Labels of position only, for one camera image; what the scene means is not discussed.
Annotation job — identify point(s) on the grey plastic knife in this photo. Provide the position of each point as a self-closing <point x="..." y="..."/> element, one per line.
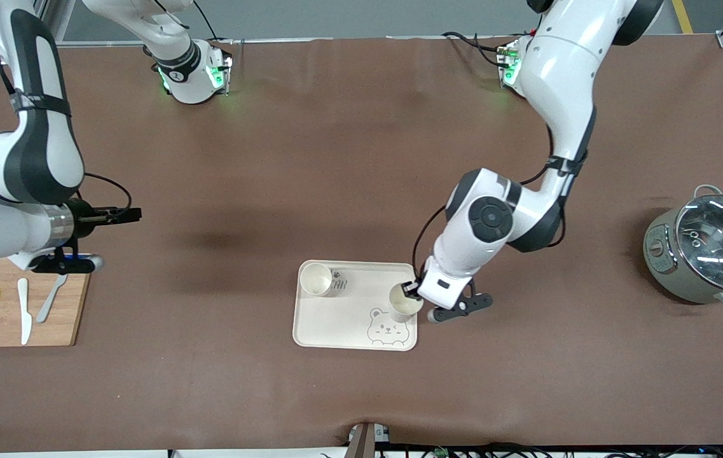
<point x="48" y="302"/>

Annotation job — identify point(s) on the white plastic knife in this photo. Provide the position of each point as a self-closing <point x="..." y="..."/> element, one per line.
<point x="24" y="312"/>

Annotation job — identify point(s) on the silver table edge rail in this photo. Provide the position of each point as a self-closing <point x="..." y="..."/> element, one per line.
<point x="336" y="41"/>

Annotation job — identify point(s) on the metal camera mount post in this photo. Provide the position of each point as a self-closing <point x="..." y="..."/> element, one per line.
<point x="364" y="439"/>

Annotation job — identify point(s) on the brown table cover mat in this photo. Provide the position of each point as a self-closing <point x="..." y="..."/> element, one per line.
<point x="272" y="159"/>

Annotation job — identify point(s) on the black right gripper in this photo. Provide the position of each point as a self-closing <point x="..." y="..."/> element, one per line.
<point x="84" y="213"/>

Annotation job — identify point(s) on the glass pot lid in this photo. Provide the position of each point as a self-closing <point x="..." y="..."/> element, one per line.
<point x="717" y="254"/>

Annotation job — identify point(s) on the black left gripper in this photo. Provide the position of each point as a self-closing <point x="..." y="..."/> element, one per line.
<point x="410" y="289"/>

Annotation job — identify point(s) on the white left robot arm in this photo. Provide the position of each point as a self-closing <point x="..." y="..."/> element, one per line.
<point x="564" y="83"/>

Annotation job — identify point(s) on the grey-green electric pot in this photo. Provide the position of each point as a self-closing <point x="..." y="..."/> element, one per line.
<point x="663" y="267"/>

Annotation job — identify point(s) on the cream bear print tray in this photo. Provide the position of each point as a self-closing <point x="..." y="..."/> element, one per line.
<point x="336" y="324"/>

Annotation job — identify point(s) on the white plastic cup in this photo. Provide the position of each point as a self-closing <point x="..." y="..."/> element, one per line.
<point x="404" y="308"/>
<point x="315" y="280"/>

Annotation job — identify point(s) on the wooden cutting board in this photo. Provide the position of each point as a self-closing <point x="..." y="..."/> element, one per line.
<point x="5" y="318"/>

